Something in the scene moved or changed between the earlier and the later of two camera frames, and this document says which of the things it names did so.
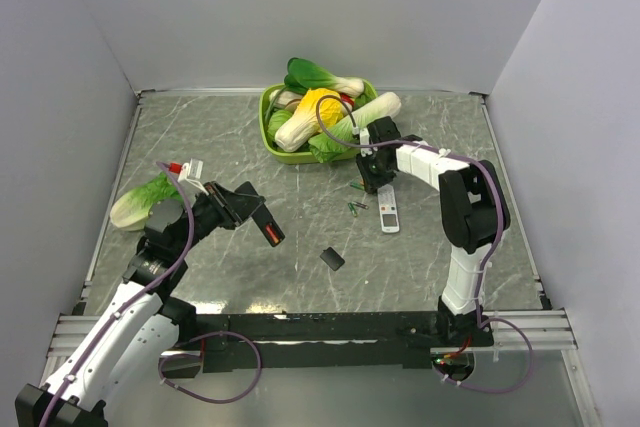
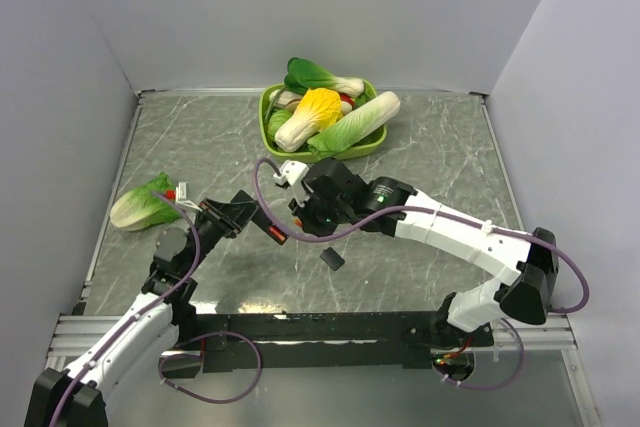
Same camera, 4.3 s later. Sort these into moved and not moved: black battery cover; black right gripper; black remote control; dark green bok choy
Moved: black right gripper
Not moved: black remote control; dark green bok choy; black battery cover
